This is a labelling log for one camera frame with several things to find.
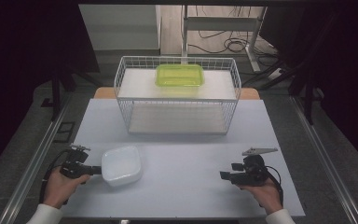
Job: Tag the green plastic container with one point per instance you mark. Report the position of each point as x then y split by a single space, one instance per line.
179 75

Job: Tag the black stand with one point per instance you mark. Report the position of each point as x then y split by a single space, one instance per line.
307 99
56 93

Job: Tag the black floor frame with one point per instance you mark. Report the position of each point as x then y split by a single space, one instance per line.
64 132

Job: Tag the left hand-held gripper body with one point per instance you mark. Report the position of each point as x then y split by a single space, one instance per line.
74 166

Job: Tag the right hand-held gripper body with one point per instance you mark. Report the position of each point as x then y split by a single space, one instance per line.
251 172

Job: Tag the wooden table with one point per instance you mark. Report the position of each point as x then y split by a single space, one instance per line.
104 92

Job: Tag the white metal desk frame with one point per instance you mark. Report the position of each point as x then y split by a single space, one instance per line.
223 23

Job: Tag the person's left hand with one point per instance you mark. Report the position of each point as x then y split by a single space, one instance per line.
60 188

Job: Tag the aluminium rail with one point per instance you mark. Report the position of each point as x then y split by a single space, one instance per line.
326 161
34 161

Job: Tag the person's right hand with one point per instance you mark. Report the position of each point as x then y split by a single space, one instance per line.
265 196

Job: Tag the white square plastic container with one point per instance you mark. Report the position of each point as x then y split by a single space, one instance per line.
121 165

